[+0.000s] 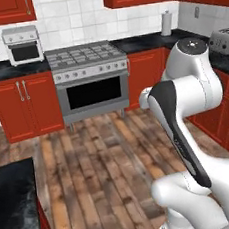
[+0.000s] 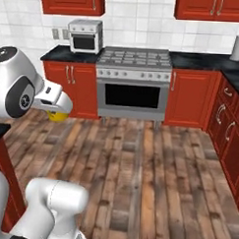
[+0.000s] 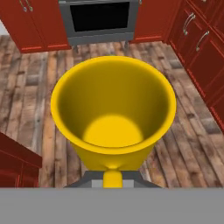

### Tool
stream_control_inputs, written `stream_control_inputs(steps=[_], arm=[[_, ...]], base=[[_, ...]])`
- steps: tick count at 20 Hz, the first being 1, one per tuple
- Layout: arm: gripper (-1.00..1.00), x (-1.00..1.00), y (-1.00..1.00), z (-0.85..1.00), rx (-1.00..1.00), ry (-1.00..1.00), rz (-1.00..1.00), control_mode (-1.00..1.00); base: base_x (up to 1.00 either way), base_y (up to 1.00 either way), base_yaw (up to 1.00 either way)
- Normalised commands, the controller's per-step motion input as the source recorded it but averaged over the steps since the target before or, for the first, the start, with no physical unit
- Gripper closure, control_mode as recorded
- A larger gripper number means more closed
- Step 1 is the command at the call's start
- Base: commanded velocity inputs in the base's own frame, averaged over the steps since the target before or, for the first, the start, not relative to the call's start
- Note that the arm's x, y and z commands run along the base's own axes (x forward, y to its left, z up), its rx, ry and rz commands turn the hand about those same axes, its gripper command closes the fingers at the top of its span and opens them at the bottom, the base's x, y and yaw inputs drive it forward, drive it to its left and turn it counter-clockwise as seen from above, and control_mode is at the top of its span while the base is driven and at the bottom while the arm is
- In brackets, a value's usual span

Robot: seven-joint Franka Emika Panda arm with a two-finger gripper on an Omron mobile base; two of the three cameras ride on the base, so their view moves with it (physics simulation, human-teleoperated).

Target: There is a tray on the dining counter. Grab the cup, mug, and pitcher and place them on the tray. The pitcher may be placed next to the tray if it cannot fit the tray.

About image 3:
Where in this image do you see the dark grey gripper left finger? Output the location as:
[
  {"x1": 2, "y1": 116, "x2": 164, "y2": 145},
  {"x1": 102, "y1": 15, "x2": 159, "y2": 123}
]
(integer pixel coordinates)
[{"x1": 64, "y1": 170, "x2": 105, "y2": 189}]

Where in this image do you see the red cupboard run with long handles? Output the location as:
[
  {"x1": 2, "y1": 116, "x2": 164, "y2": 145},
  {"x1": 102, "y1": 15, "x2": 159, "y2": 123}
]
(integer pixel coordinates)
[{"x1": 167, "y1": 0, "x2": 224, "y2": 134}]

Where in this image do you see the grey oven with black window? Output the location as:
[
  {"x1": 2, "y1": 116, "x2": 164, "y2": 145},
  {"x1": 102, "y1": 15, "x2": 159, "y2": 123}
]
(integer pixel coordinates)
[{"x1": 58, "y1": 0, "x2": 140, "y2": 47}]

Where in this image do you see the yellow mug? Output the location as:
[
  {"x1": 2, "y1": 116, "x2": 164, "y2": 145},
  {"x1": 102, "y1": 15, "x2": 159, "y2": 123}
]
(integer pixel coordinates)
[{"x1": 50, "y1": 55, "x2": 178, "y2": 189}]

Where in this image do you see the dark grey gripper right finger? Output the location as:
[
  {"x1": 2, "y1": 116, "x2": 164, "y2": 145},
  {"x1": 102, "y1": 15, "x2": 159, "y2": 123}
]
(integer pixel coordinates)
[{"x1": 120, "y1": 170, "x2": 162, "y2": 189}]

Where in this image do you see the red counter cabinet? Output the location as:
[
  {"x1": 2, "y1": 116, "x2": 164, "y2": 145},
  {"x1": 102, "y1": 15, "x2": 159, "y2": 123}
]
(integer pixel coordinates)
[{"x1": 0, "y1": 131, "x2": 44, "y2": 188}]

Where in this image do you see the red cupboard beside oven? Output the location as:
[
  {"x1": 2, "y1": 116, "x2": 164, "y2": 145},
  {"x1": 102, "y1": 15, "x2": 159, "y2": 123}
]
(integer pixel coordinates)
[{"x1": 129, "y1": 0, "x2": 184, "y2": 45}]

